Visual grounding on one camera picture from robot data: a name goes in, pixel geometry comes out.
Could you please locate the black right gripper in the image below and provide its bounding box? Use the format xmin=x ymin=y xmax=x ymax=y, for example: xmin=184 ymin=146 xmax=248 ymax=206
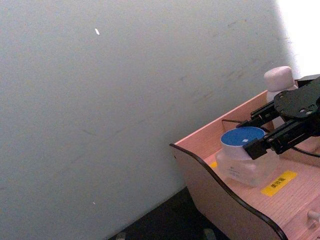
xmin=235 ymin=74 xmax=320 ymax=161

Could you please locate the light wooden organiser box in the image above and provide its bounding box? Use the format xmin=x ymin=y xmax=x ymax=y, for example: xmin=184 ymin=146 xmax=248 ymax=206
xmin=169 ymin=77 xmax=320 ymax=240

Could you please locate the clear jar with blue lid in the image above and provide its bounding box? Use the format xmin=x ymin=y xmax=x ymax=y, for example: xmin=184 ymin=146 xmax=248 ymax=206
xmin=215 ymin=126 xmax=280 ymax=188

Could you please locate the thin dark cable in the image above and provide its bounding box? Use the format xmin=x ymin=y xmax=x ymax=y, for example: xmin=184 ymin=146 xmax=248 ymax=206
xmin=290 ymin=145 xmax=320 ymax=159

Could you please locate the white bottle with white cap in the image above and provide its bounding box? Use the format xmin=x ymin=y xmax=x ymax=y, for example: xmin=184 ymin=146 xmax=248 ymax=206
xmin=263 ymin=65 xmax=300 ymax=129

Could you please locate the large yellow label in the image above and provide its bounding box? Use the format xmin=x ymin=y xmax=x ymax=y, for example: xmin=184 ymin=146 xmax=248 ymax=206
xmin=260 ymin=170 xmax=298 ymax=198

